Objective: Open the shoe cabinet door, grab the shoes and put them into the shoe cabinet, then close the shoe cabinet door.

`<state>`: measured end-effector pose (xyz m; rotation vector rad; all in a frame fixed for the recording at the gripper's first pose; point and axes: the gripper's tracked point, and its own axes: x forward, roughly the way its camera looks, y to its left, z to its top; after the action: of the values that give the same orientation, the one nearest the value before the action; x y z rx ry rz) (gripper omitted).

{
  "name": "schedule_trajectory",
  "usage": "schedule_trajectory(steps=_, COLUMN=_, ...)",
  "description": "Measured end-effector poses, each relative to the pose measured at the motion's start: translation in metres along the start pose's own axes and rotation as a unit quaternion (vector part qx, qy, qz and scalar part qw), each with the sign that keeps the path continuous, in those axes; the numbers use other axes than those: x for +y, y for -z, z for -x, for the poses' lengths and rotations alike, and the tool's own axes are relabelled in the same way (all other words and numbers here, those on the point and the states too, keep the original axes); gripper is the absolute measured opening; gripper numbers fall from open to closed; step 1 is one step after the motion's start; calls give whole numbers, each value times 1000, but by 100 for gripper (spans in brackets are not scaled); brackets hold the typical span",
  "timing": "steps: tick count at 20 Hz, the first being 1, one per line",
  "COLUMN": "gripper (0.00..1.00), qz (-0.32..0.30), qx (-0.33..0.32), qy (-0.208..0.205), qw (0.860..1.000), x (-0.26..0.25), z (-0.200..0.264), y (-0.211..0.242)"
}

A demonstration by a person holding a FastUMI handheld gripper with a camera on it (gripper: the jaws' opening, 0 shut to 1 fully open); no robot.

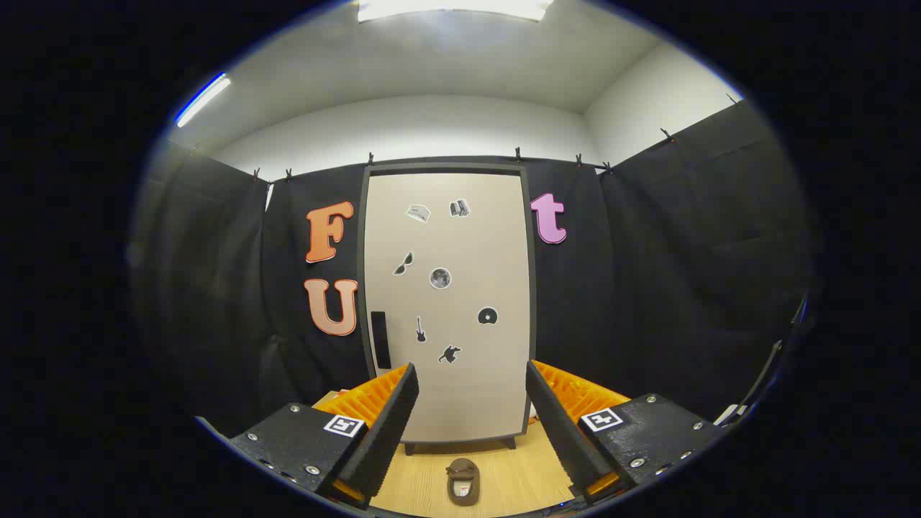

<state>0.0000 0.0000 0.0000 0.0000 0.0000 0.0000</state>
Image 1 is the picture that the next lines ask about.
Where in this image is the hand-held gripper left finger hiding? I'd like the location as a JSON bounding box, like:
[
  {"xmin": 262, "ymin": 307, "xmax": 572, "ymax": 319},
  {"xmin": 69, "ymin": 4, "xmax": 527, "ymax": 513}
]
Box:
[{"xmin": 229, "ymin": 362, "xmax": 420, "ymax": 510}]

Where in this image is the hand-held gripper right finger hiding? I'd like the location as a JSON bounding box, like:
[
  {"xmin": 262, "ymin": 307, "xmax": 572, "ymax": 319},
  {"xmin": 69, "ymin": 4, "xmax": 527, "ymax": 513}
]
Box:
[{"xmin": 525, "ymin": 359, "xmax": 726, "ymax": 504}]

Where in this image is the brown fuzzy shoe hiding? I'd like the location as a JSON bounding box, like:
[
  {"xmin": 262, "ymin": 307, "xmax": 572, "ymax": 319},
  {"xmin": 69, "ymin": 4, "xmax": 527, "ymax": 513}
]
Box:
[{"xmin": 445, "ymin": 458, "xmax": 481, "ymax": 506}]

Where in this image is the beige shoe cabinet door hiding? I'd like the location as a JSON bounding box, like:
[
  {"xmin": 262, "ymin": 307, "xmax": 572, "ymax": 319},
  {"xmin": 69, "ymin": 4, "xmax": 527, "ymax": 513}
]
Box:
[{"xmin": 366, "ymin": 173, "xmax": 532, "ymax": 443}]

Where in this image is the dark grey shoe cabinet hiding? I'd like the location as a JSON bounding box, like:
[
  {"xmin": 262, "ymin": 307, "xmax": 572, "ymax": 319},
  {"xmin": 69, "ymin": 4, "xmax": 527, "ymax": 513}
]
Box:
[{"xmin": 358, "ymin": 162, "xmax": 537, "ymax": 456}]

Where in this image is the black backdrop cloth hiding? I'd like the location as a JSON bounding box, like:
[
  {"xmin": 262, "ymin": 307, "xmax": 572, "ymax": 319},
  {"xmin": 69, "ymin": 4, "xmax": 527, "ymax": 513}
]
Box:
[{"xmin": 130, "ymin": 97, "xmax": 817, "ymax": 440}]

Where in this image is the row of black cloth clips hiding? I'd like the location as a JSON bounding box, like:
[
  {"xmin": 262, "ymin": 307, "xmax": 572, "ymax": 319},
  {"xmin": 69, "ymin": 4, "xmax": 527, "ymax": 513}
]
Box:
[{"xmin": 252, "ymin": 92, "xmax": 740, "ymax": 181}]

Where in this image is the narrow ceiling light strip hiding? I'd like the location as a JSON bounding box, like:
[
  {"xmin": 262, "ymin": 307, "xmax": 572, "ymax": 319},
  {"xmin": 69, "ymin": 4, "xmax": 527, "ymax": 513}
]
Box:
[{"xmin": 175, "ymin": 72, "xmax": 233, "ymax": 129}]

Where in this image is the wide ceiling light panel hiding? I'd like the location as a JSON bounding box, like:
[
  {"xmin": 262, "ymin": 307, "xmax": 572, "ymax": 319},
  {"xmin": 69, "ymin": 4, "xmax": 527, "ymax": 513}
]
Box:
[{"xmin": 358, "ymin": 0, "xmax": 555, "ymax": 23}]

